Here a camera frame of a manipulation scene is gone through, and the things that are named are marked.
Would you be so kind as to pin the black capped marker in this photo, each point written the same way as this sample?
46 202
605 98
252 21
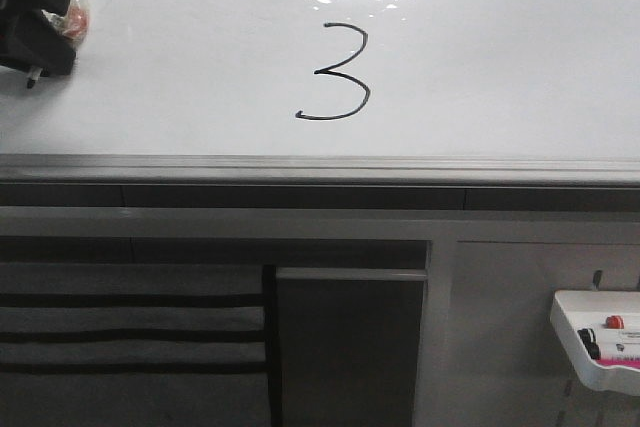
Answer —
613 351
609 336

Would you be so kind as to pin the black capped marker lower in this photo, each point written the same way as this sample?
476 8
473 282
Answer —
613 351

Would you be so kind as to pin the grey slatted shelf rack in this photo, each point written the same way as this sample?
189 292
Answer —
139 345

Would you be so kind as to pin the red round magnet holder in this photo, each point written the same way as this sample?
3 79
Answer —
76 23

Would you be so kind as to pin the black capped marker upper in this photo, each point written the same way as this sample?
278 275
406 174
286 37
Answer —
609 336

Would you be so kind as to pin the white plastic marker tray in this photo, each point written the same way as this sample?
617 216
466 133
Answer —
573 310

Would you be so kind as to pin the dark cabinet door panel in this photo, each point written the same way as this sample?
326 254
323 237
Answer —
350 345

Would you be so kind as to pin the grey aluminium whiteboard frame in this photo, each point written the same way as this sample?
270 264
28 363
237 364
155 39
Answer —
317 170

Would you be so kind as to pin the red capped marker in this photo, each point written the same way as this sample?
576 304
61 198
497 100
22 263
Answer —
622 322

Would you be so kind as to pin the pink marker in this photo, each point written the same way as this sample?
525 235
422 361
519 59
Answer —
634 364

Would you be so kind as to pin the white glossy whiteboard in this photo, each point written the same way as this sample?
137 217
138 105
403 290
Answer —
545 79

